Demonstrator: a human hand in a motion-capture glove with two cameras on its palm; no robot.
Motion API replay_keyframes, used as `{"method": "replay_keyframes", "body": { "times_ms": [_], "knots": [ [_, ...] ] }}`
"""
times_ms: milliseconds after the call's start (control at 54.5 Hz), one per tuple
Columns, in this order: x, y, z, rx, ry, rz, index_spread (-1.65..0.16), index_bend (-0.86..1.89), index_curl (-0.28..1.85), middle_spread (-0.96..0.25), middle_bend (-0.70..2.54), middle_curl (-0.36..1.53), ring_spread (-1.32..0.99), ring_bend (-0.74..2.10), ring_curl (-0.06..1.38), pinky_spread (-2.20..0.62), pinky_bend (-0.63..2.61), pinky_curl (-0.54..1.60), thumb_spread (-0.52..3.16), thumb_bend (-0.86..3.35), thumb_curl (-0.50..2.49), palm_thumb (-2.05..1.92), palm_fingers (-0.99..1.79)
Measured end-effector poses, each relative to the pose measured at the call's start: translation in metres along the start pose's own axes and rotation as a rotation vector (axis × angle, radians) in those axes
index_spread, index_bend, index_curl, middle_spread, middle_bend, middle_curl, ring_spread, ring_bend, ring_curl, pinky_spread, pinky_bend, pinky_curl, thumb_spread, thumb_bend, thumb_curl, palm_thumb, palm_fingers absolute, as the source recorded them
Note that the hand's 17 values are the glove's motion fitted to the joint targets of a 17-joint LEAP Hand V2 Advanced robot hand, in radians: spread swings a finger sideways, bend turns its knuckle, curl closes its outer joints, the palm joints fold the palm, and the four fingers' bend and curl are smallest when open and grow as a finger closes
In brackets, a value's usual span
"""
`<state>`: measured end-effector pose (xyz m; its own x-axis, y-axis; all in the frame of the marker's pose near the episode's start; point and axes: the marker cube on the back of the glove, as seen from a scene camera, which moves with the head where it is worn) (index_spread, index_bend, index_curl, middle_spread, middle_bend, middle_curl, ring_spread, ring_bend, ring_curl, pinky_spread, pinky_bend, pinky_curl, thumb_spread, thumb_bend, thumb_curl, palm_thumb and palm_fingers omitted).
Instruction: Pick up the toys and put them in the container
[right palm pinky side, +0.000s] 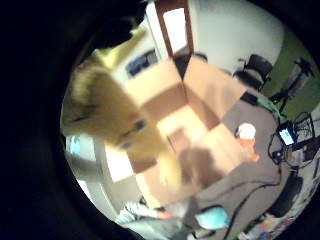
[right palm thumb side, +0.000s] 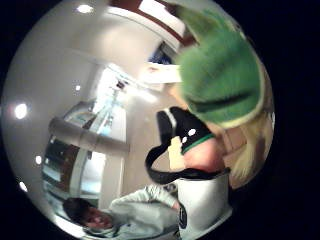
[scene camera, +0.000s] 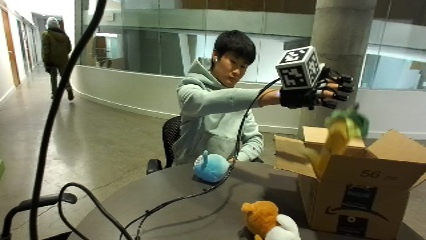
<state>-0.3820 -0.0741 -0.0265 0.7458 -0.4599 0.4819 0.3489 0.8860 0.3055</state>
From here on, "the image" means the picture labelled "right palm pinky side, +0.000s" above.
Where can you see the open cardboard box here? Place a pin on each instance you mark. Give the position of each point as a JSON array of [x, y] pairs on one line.
[[206, 100]]

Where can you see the black office chair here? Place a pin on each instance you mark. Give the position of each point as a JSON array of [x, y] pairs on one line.
[[255, 71]]

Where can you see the orange bottle with white cap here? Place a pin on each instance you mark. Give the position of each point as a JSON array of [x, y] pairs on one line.
[[247, 140]]

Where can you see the black tripod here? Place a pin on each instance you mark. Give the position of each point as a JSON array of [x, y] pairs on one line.
[[295, 80]]

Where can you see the the person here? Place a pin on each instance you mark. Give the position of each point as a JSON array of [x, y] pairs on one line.
[[146, 220]]

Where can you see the small device with lit screen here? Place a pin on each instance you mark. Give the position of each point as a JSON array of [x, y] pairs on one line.
[[287, 135]]

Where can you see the teal soft object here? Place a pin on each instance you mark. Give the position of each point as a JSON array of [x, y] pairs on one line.
[[211, 217]]

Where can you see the brown door frame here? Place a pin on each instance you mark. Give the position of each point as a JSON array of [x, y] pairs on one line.
[[190, 26]]

